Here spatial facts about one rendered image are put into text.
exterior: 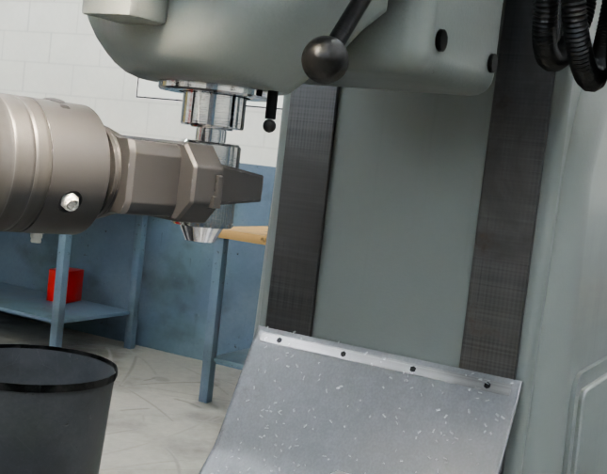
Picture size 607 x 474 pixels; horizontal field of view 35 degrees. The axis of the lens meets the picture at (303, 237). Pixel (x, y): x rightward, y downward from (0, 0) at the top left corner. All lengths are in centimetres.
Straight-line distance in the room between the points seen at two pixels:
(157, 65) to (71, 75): 589
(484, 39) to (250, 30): 31
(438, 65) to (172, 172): 26
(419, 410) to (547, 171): 28
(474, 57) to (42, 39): 598
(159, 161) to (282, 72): 11
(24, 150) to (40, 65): 615
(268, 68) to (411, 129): 41
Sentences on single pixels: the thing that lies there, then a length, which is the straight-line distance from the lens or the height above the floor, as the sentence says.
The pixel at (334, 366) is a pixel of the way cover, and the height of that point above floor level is 104.
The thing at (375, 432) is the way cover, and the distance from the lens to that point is 105.
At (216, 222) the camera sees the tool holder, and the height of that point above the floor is 121.
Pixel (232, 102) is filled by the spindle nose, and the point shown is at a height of 130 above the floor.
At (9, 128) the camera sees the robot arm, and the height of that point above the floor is 126.
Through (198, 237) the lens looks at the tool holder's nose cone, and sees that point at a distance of 73.
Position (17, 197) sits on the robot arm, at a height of 122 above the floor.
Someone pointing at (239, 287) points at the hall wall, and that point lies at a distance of 571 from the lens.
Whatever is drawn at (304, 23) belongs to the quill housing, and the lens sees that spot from 67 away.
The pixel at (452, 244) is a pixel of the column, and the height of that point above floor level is 119.
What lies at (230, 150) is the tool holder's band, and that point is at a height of 126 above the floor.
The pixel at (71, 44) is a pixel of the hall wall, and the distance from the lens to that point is 660.
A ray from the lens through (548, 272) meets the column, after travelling 102.
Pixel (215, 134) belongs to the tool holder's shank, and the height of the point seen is 128.
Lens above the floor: 126
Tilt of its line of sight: 5 degrees down
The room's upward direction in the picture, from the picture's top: 6 degrees clockwise
